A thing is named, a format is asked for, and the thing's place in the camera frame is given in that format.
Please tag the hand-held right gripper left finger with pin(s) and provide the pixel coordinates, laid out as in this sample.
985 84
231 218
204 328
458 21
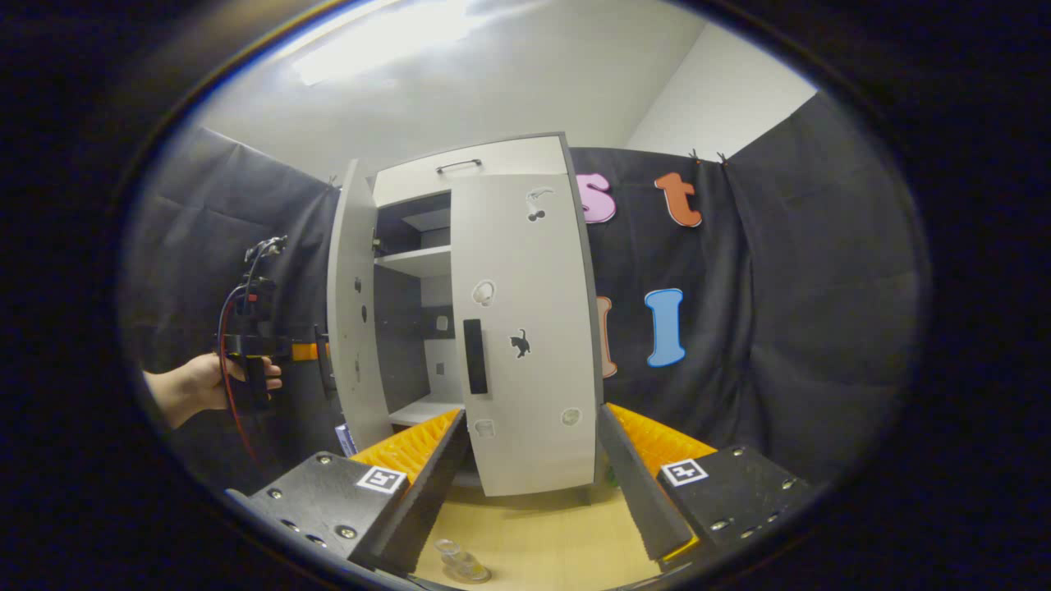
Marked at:
427 501

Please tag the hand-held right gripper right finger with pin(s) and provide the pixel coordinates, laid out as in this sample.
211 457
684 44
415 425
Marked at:
640 501

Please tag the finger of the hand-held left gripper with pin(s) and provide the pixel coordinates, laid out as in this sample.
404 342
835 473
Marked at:
304 352

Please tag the clear glass bottle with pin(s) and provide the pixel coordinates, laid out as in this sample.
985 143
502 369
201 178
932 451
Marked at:
464 565

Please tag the white cabinet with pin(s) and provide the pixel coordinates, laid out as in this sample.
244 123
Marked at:
402 328

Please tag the white cabinet door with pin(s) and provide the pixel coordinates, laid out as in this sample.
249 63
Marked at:
534 287
353 246

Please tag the white cabinet shelf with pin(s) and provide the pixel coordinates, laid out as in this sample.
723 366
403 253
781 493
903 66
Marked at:
419 261
423 410

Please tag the white cabinet drawer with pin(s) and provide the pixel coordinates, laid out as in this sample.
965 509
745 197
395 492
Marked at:
509 168

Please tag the blue white box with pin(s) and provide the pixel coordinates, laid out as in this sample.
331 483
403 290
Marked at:
346 440

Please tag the black backdrop cloth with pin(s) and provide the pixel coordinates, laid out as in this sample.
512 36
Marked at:
780 328

